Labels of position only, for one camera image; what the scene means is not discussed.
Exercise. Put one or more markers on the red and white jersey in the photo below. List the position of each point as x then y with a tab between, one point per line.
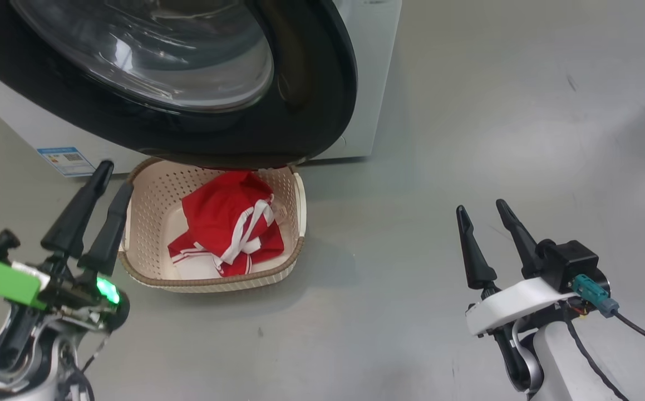
216	211

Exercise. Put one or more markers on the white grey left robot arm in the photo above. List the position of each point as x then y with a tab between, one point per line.
27	356

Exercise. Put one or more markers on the blue energy label sticker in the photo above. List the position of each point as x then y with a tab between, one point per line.
66	161

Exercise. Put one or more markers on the white front-load washing machine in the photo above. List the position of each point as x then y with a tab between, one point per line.
367	83

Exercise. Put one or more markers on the cream perforated basket brown rim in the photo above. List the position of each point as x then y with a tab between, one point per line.
149	223

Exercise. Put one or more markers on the washing machine glass door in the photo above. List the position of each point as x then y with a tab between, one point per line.
311	111

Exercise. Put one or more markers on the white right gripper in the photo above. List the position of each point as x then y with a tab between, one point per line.
511	303

